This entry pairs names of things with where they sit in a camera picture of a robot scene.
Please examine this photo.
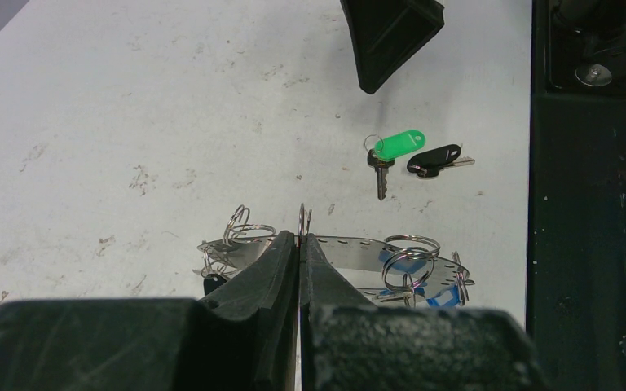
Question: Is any black key tag with key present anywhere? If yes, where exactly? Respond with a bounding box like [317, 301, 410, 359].
[406, 144, 475, 179]

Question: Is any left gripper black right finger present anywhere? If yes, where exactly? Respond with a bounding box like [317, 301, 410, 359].
[301, 235, 549, 390]

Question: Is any blue key tag white label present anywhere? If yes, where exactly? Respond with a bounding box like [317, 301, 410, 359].
[426, 286, 463, 307]

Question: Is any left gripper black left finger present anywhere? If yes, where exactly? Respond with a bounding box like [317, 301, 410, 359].
[173, 231, 298, 390]

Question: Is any green key tag with key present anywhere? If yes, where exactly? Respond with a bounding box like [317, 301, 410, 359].
[366, 130, 426, 200]

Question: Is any black key tag white label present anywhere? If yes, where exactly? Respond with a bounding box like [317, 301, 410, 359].
[203, 274, 228, 296]

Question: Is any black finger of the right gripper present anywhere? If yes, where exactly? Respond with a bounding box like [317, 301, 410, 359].
[341, 0, 444, 94]

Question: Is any blue key tag plain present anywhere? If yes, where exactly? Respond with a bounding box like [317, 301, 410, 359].
[378, 250, 437, 275]

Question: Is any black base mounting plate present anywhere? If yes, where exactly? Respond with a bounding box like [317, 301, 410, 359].
[526, 1, 626, 390]

